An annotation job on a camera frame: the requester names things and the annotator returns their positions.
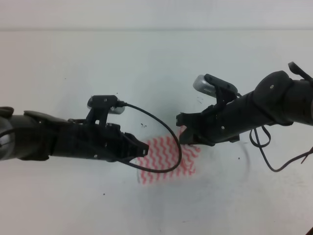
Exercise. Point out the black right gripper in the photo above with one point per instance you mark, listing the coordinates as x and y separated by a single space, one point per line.
204 128

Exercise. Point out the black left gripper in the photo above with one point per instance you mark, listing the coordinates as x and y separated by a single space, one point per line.
95 142

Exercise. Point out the pink white striped towel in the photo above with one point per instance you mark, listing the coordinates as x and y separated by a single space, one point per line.
163 154

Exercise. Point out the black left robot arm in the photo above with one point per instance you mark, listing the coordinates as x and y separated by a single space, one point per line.
35 136

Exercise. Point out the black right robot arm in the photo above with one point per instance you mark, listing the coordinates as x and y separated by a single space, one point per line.
277 99

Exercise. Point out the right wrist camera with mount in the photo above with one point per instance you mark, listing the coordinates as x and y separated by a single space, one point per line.
223 91

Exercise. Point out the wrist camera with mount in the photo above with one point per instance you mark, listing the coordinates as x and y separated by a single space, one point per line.
102 105
223 91

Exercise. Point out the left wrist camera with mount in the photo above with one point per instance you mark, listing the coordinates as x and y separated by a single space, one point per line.
102 105

